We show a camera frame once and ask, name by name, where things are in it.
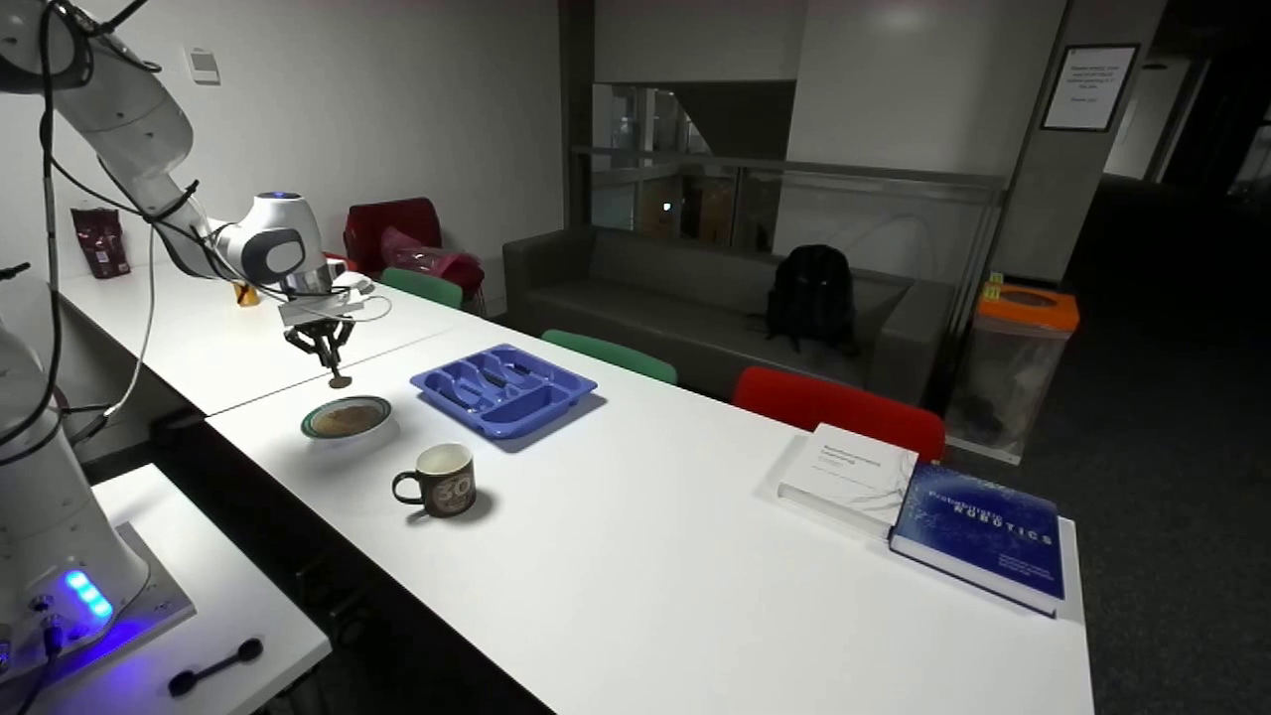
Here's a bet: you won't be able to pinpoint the dark ceramic mug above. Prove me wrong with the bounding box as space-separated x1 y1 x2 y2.
388 442 481 520

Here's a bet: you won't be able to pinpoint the black backpack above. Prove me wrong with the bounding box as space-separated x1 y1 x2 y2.
763 241 861 357

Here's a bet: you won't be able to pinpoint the dark red armchair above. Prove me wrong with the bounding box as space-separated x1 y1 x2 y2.
339 194 488 310

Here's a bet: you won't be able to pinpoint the blue hardcover book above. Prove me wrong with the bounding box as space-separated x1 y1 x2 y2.
884 459 1071 621

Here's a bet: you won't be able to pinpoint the dark red snack bag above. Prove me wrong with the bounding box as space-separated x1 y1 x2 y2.
69 204 135 281

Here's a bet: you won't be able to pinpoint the black dumbbell shaped tool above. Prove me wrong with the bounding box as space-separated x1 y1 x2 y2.
165 637 265 698

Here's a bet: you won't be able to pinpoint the blue plastic cutlery tray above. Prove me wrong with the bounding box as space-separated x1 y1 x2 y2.
408 337 605 449

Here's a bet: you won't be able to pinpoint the glass balustrade with handrail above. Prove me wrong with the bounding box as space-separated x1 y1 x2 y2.
569 139 1009 269

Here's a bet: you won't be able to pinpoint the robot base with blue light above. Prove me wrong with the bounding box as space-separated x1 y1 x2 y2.
0 520 199 706

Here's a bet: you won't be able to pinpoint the green rimmed white bowl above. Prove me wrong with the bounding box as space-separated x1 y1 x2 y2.
297 392 397 445

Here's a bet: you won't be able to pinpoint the framed wall notice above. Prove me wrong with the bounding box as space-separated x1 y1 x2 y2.
1035 40 1144 134

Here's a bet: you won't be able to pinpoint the robot cable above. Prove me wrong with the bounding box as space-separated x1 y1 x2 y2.
37 0 169 449

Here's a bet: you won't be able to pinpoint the brown cereal flakes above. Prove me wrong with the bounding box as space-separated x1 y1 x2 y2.
312 402 388 437

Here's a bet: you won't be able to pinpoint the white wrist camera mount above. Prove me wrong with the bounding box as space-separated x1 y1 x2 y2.
273 290 363 330

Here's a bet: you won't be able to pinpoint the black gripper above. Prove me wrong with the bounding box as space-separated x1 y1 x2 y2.
283 312 357 385

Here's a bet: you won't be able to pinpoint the green chair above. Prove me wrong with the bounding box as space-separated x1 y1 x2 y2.
379 265 469 310
537 326 683 390

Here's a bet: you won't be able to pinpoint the orange lidded bin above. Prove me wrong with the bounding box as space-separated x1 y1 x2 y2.
941 273 1083 469

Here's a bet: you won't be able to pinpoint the red chair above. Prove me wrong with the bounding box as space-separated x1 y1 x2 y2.
725 363 952 469

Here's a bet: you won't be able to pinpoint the grey sofa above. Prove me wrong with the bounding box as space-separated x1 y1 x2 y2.
500 226 957 402

